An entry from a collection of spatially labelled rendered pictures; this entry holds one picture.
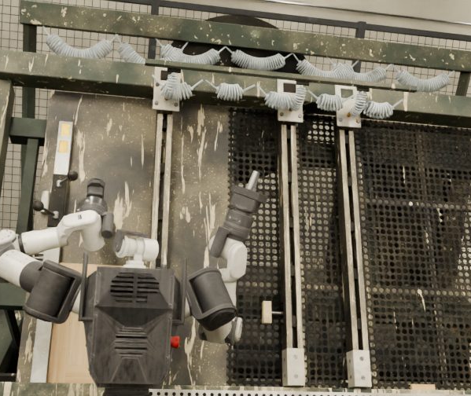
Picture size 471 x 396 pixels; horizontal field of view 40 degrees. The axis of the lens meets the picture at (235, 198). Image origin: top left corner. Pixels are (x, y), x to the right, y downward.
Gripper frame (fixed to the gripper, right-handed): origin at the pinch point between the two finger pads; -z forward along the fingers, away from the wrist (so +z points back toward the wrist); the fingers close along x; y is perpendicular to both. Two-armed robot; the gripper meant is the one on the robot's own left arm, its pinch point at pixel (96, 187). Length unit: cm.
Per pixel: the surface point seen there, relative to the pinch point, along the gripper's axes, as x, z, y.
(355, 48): -20, -100, 114
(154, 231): 14.7, 4.0, 21.1
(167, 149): -3.0, -23.3, 24.2
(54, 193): 9.6, -7.8, -15.0
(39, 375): 45, 45, -13
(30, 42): -7, -98, -37
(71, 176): -0.8, -4.4, -8.9
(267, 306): 31, 23, 63
